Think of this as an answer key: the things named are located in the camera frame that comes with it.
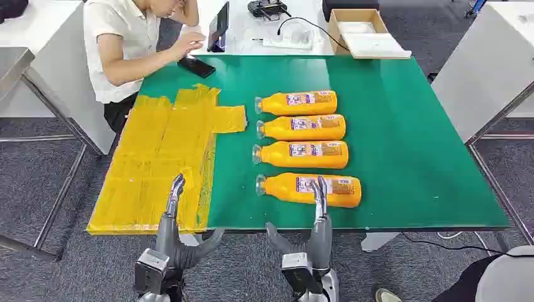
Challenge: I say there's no person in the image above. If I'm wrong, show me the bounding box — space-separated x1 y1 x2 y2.
82 0 207 134
374 254 501 302

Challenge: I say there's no yellow sheet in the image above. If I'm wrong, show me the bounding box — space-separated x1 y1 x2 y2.
86 83 248 237

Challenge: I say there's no black controller device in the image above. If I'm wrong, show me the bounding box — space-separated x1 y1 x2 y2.
247 0 292 21

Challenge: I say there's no white foam pad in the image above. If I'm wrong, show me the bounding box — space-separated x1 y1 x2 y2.
337 21 377 35

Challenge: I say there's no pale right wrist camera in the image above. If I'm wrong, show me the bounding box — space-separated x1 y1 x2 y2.
280 252 324 297

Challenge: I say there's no white desk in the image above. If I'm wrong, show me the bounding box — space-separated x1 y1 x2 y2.
190 0 334 57

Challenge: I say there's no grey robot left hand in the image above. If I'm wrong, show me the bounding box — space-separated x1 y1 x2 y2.
155 173 225 270

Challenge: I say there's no work table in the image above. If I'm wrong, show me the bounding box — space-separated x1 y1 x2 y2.
85 55 512 253

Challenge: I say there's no black floor cable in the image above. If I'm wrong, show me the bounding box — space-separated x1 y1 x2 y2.
401 232 534 257

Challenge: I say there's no brown cardboard box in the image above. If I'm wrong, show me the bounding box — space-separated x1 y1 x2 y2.
327 8 391 56

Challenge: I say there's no black smartphone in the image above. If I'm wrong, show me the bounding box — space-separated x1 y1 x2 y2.
177 56 217 79

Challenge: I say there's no orange drink bottle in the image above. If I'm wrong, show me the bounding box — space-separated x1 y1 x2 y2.
252 140 349 170
254 89 338 116
255 114 346 142
254 172 363 209

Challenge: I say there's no white table with steel frame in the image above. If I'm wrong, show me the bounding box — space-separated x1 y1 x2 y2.
429 1 534 247

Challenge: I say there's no person's right hand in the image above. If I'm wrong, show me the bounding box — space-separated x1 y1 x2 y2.
170 32 207 59

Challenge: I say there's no grey steel table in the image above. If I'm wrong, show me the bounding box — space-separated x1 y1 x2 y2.
0 47 88 264

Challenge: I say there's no white power strip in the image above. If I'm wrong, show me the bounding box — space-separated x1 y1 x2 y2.
263 35 314 51

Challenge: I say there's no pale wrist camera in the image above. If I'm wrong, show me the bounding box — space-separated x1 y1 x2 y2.
280 252 324 297
133 248 171 296

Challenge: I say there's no blue stand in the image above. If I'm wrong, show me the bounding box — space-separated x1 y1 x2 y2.
465 0 487 18

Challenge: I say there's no black tablet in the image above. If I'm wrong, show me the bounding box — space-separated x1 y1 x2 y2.
207 1 230 53

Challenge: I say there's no black object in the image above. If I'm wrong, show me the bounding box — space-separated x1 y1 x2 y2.
0 0 29 24

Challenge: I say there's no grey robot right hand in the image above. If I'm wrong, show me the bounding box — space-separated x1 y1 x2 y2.
265 175 334 272

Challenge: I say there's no white flat board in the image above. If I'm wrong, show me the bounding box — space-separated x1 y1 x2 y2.
341 32 413 60

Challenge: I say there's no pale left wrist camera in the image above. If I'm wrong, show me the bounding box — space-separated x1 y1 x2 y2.
133 248 171 296

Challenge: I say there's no white side table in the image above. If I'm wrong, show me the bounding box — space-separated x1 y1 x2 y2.
0 0 118 156

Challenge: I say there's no green table mat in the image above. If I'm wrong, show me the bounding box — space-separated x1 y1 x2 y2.
137 55 511 232

